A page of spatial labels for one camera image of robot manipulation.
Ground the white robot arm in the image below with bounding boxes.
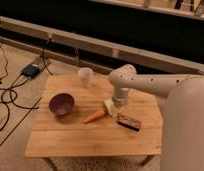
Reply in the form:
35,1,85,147
109,64,204,171

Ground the black power adapter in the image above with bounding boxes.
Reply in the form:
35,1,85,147
21,64,40,79

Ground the black floor cable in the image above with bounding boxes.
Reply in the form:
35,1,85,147
0,19,54,153

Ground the white sponge block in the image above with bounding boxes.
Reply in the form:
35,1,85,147
104,99,120,118

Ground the wooden table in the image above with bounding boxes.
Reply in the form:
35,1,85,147
25,75,162,157

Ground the purple bowl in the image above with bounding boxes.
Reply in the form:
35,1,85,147
49,93,75,116

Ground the white ceramic cup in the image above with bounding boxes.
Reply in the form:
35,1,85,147
78,67,93,88

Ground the orange toy carrot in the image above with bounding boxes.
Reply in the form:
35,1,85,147
83,109,105,124

